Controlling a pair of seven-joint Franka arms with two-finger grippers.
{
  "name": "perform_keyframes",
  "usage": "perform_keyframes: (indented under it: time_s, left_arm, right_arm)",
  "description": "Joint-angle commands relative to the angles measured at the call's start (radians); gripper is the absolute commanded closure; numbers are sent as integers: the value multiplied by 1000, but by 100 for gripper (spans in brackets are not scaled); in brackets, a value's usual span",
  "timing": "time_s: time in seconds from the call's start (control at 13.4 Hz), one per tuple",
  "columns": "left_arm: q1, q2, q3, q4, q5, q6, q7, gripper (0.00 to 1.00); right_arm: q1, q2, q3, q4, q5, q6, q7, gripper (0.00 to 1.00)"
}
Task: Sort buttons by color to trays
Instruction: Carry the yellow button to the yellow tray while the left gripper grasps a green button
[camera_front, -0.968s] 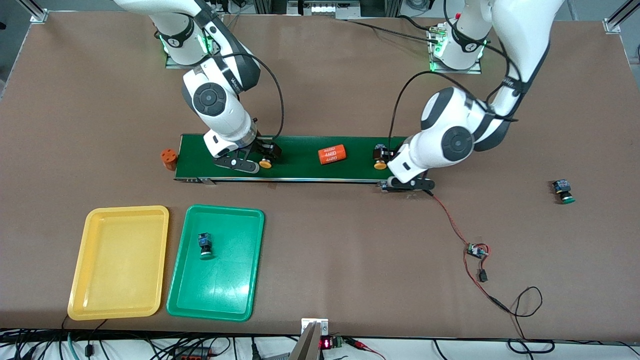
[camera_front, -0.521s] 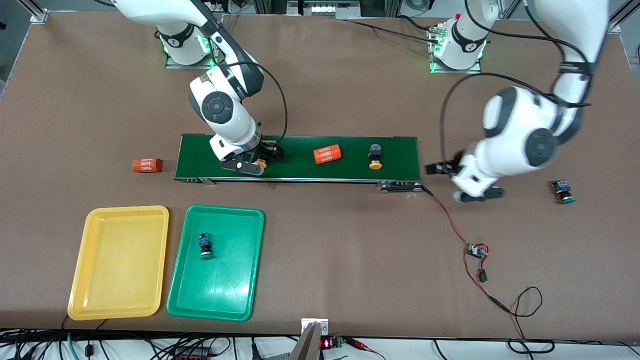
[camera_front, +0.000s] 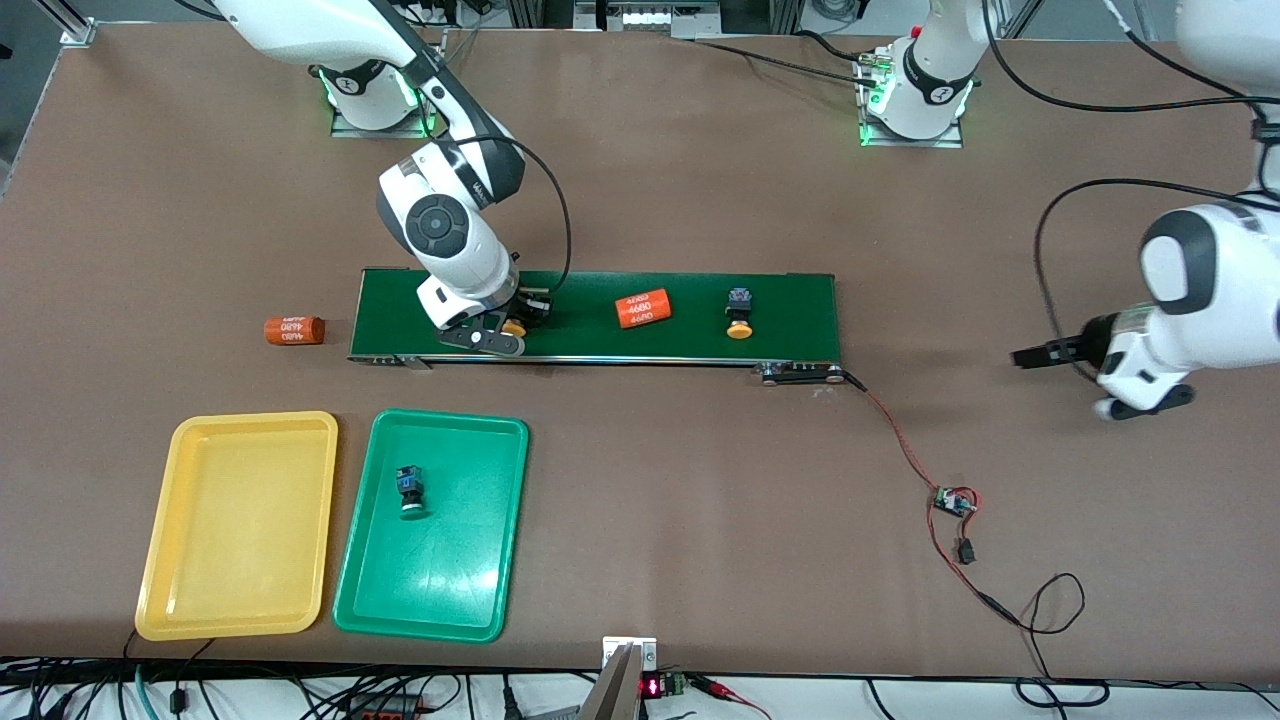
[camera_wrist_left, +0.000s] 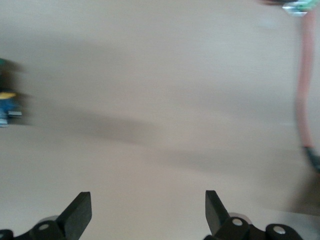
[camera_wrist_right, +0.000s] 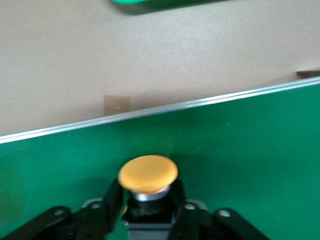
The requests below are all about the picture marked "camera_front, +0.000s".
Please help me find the orange cylinder marked 4680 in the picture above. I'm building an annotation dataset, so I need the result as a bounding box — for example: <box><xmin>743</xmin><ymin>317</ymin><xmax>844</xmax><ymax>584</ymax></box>
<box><xmin>264</xmin><ymin>316</ymin><xmax>326</xmax><ymax>346</ymax></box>
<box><xmin>615</xmin><ymin>290</ymin><xmax>672</xmax><ymax>330</ymax></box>

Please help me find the green mushroom push button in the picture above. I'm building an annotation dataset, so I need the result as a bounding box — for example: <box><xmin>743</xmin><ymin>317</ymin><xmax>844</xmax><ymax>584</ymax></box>
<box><xmin>395</xmin><ymin>465</ymin><xmax>429</xmax><ymax>521</ymax></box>

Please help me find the green conveyor belt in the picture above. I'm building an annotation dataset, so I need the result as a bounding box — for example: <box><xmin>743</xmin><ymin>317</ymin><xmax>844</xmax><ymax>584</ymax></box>
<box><xmin>347</xmin><ymin>268</ymin><xmax>846</xmax><ymax>386</ymax></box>

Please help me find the green plastic tray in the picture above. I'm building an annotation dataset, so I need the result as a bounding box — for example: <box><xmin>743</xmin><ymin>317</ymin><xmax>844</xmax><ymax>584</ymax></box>
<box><xmin>332</xmin><ymin>408</ymin><xmax>530</xmax><ymax>644</ymax></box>

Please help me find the white light box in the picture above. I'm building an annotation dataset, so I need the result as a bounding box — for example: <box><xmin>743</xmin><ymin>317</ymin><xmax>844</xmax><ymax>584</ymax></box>
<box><xmin>575</xmin><ymin>0</ymin><xmax>721</xmax><ymax>39</ymax></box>

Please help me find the yellow plastic tray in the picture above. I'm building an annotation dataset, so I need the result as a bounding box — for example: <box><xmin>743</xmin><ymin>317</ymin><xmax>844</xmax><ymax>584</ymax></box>
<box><xmin>134</xmin><ymin>411</ymin><xmax>339</xmax><ymax>641</ymax></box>

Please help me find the grey metal bar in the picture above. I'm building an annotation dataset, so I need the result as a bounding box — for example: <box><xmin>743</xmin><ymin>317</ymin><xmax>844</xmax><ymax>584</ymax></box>
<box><xmin>578</xmin><ymin>645</ymin><xmax>643</xmax><ymax>720</ymax></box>

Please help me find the red clip lead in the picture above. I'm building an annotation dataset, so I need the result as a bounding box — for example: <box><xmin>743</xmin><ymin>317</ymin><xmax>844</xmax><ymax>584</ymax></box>
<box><xmin>690</xmin><ymin>675</ymin><xmax>771</xmax><ymax>720</ymax></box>

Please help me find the orange power strip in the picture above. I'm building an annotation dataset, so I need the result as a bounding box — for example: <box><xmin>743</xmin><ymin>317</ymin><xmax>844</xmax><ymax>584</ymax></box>
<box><xmin>345</xmin><ymin>693</ymin><xmax>426</xmax><ymax>720</ymax></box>

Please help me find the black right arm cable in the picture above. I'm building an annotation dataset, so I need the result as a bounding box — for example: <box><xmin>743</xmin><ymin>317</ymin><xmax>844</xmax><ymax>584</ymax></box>
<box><xmin>505</xmin><ymin>138</ymin><xmax>573</xmax><ymax>296</ymax></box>

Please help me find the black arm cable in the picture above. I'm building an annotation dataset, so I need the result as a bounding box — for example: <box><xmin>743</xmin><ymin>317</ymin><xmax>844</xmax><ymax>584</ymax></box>
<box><xmin>980</xmin><ymin>0</ymin><xmax>1280</xmax><ymax>383</ymax></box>
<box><xmin>505</xmin><ymin>138</ymin><xmax>573</xmax><ymax>296</ymax></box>

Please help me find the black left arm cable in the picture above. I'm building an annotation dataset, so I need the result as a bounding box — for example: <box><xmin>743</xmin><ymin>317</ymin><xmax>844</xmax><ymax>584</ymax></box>
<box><xmin>980</xmin><ymin>0</ymin><xmax>1280</xmax><ymax>383</ymax></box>

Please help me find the red and black wire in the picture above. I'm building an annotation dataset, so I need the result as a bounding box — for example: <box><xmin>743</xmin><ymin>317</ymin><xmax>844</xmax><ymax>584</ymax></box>
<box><xmin>838</xmin><ymin>370</ymin><xmax>1001</xmax><ymax>611</ymax></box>

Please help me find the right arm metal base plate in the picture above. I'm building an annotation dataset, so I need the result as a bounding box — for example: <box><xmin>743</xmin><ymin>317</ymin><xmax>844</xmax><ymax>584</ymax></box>
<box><xmin>331</xmin><ymin>60</ymin><xmax>446</xmax><ymax>139</ymax></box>

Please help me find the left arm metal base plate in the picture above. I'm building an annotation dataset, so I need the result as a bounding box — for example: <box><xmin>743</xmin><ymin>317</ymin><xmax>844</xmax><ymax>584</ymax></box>
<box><xmin>858</xmin><ymin>55</ymin><xmax>966</xmax><ymax>149</ymax></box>

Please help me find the thin black looped cable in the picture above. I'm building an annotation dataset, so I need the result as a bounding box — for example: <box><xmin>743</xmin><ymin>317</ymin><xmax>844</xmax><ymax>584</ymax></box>
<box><xmin>975</xmin><ymin>572</ymin><xmax>1111</xmax><ymax>706</ymax></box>

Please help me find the black cable behind bases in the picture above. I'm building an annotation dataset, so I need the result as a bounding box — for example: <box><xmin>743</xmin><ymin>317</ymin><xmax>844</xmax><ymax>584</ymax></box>
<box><xmin>690</xmin><ymin>30</ymin><xmax>881</xmax><ymax>86</ymax></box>

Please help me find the silver mounting bracket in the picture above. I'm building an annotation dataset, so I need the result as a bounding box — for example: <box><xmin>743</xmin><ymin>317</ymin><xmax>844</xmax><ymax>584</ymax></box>
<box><xmin>602</xmin><ymin>636</ymin><xmax>658</xmax><ymax>673</ymax></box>

